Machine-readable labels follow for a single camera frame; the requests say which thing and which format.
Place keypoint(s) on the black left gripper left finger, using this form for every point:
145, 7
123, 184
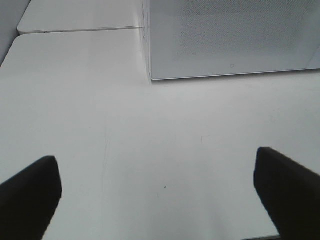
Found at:
29, 199

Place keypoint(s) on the white microwave oven body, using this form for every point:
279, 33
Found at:
146, 37

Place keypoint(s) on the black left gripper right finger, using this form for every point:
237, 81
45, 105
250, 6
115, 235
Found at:
290, 193

